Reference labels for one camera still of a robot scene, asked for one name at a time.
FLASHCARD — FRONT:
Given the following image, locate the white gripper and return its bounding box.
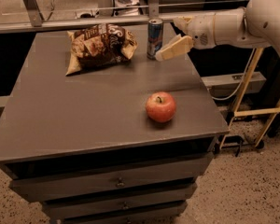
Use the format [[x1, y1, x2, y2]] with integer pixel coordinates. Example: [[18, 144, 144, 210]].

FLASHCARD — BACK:
[[155, 15, 216, 62]]

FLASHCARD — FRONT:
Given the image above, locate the blue redbull can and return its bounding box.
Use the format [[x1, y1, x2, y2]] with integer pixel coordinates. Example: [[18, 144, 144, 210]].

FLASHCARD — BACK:
[[147, 18, 163, 60]]

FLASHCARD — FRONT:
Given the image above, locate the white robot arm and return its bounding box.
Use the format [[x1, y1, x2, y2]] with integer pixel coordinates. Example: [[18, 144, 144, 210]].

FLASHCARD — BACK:
[[156, 0, 280, 61]]

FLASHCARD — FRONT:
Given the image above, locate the red apple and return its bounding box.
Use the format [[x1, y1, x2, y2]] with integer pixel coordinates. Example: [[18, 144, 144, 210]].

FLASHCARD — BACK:
[[146, 91, 176, 123]]

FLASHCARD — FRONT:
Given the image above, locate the brown chips bag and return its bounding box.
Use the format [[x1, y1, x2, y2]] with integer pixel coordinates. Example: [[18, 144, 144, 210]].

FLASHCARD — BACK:
[[66, 23, 138, 76]]

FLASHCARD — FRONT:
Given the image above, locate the grey drawer cabinet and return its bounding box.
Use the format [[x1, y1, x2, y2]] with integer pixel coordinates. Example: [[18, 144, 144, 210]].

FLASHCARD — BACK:
[[0, 22, 231, 224]]

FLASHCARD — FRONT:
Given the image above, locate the metal railing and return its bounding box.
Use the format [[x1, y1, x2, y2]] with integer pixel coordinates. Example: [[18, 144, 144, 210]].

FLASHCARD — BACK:
[[0, 0, 249, 34]]

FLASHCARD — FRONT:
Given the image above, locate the middle drawer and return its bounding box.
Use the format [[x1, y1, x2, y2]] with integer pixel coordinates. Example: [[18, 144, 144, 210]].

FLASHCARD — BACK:
[[43, 183, 197, 219]]

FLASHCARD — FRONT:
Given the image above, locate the drawer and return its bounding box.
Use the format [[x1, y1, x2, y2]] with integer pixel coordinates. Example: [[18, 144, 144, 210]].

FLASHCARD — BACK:
[[43, 183, 197, 219], [10, 152, 213, 203], [62, 201, 187, 224]]

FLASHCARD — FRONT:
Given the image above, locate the bottom drawer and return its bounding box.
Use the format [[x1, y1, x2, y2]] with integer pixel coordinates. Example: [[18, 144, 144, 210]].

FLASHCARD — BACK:
[[62, 201, 187, 224]]

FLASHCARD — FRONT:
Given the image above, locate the top drawer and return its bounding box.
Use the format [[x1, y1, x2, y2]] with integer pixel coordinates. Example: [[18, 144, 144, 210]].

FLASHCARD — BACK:
[[10, 152, 213, 203]]

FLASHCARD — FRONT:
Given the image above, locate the white cable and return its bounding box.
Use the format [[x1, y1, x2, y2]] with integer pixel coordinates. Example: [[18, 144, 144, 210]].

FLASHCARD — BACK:
[[210, 47, 257, 102]]

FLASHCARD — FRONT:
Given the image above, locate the yellow ladder frame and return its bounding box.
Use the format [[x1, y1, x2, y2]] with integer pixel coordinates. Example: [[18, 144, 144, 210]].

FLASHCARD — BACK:
[[218, 0, 280, 151]]

